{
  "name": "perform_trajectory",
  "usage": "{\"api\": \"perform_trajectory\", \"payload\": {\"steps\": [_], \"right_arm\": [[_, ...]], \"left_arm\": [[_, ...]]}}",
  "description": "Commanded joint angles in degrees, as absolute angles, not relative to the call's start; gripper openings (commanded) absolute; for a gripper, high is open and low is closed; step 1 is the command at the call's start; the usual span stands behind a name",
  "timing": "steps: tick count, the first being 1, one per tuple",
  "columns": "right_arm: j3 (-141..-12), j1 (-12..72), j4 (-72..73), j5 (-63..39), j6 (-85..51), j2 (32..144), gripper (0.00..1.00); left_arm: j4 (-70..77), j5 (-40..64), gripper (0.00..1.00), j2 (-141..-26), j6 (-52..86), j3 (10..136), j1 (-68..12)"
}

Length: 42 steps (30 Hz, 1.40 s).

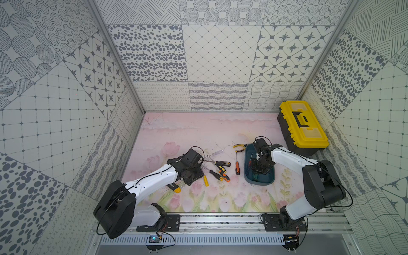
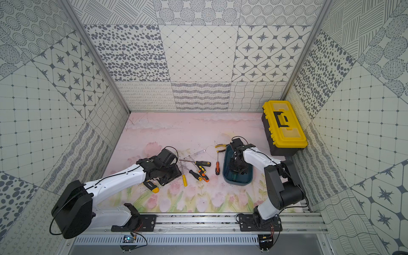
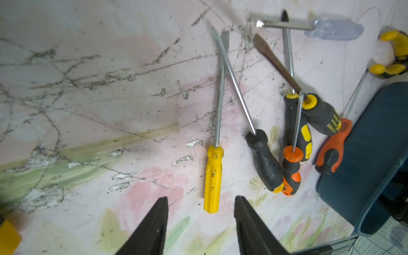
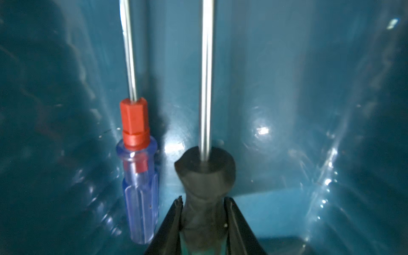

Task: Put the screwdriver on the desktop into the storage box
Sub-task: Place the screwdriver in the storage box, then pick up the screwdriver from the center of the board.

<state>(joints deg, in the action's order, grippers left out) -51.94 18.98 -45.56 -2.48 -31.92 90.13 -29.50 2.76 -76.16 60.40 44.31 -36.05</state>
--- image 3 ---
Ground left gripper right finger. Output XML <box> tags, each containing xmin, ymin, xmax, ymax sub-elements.
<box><xmin>234</xmin><ymin>195</ymin><xmax>288</xmax><ymax>255</ymax></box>

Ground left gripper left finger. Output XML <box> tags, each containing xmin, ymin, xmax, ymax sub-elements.
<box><xmin>116</xmin><ymin>197</ymin><xmax>169</xmax><ymax>255</ymax></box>

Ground black orange small screwdriver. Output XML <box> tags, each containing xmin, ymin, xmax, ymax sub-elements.
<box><xmin>282</xmin><ymin>93</ymin><xmax>304</xmax><ymax>196</ymax></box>

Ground yellow handle screwdriver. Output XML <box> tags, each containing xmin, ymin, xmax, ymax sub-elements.
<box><xmin>204</xmin><ymin>30</ymin><xmax>229</xmax><ymax>214</ymax></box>

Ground orange handle screwdriver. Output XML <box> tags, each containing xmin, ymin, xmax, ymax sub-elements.
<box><xmin>315</xmin><ymin>70</ymin><xmax>368</xmax><ymax>176</ymax></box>

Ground black yellow phillips screwdriver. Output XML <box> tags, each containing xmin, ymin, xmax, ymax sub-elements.
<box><xmin>283</xmin><ymin>28</ymin><xmax>312</xmax><ymax>162</ymax></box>

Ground clear handle screwdriver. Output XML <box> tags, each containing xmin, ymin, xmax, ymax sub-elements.
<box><xmin>256</xmin><ymin>19</ymin><xmax>364</xmax><ymax>41</ymax></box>

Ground teal plastic storage box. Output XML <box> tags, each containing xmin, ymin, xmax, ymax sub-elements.
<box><xmin>317</xmin><ymin>82</ymin><xmax>408</xmax><ymax>236</ymax></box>

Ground yellow black utility knife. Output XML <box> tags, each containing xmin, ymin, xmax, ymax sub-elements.
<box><xmin>0</xmin><ymin>216</ymin><xmax>22</xmax><ymax>255</ymax></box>

